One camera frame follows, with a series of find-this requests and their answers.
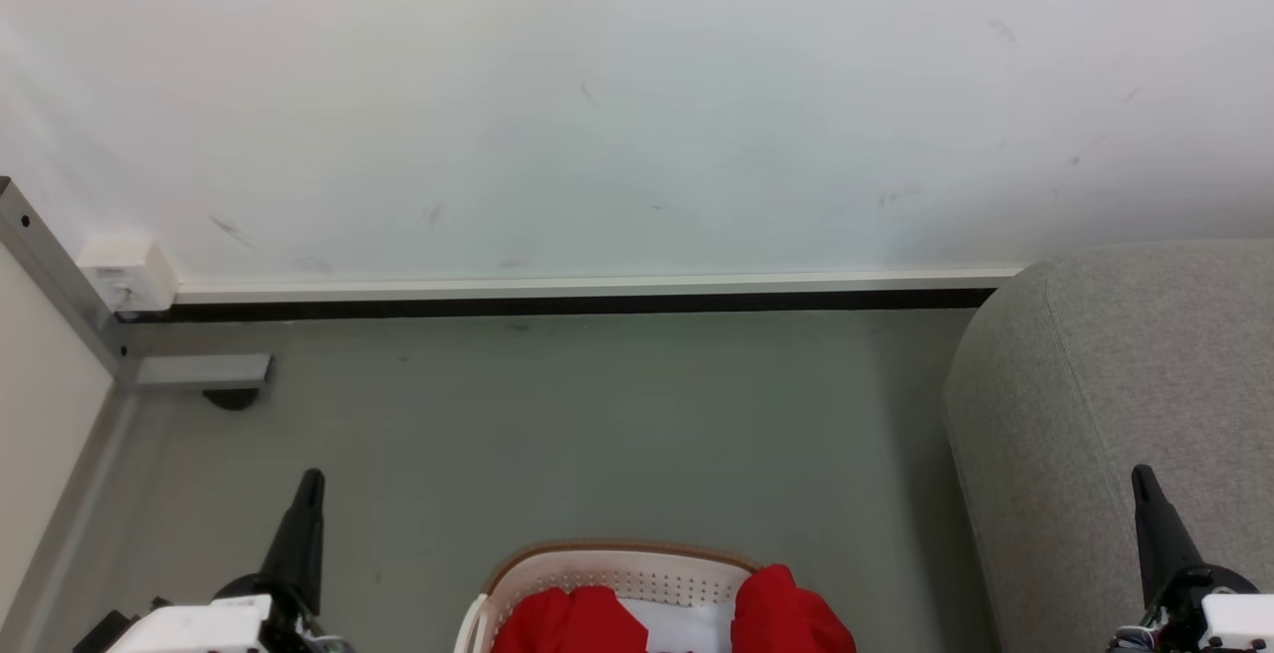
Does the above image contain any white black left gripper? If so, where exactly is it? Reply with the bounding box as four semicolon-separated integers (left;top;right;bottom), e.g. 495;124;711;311
105;469;349;653

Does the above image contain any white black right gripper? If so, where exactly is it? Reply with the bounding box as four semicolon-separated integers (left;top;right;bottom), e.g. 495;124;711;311
1132;465;1274;653

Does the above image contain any red and white garment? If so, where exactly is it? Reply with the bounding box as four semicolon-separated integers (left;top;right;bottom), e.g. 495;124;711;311
491;585;743;653

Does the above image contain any grey fabric sofa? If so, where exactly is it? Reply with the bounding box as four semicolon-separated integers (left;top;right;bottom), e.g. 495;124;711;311
941;240;1274;653

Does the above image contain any beige side panel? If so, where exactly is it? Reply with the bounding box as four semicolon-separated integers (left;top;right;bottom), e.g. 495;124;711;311
0;243;116;619

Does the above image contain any white laundry basket brown rim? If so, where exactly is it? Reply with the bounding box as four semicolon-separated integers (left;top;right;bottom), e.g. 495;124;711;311
453;539;767;653

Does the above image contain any white wall cable box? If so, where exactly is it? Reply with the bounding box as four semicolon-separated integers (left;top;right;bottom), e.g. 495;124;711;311
78;238;180;314

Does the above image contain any grey metal frame post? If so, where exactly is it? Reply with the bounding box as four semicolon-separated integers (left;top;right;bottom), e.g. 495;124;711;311
0;175;135;390

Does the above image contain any white wall baseboard strip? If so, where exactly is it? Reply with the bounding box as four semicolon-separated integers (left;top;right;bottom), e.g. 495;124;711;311
174;268;1026;308

